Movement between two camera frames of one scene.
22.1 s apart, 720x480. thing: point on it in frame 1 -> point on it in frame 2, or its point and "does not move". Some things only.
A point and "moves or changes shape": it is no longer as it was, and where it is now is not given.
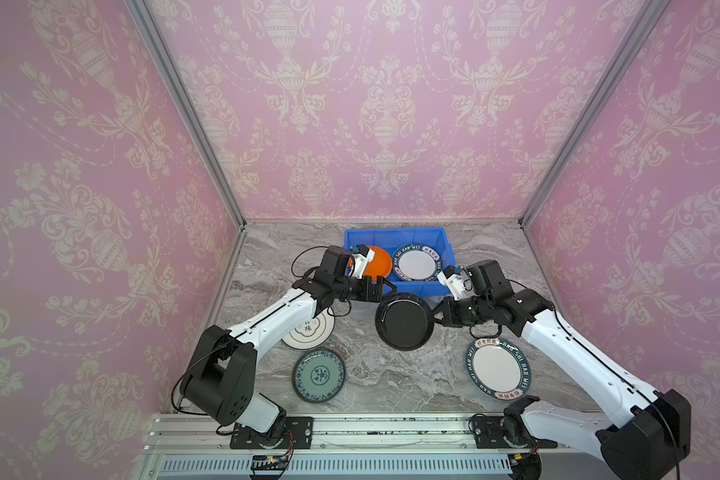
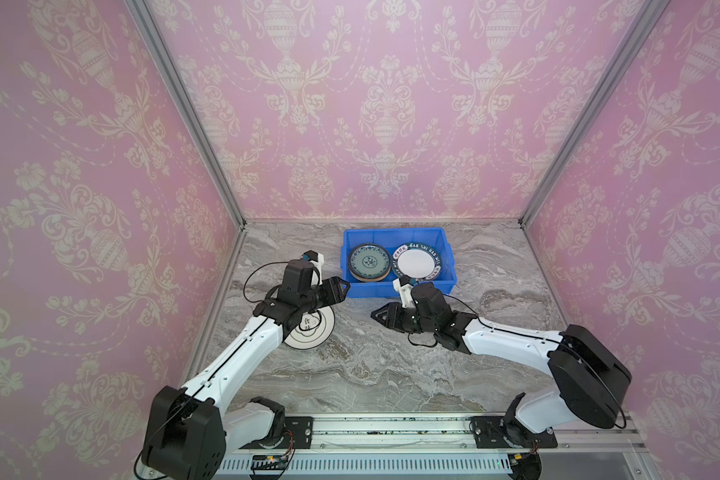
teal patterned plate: (319, 376) moves or changes shape
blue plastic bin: (393, 239) does not move
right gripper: (451, 312) -> (397, 318)
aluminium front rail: (183, 446) does not move
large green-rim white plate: (499, 369) -> (416, 260)
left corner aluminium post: (171, 76) does not move
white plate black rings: (312, 333) does not move
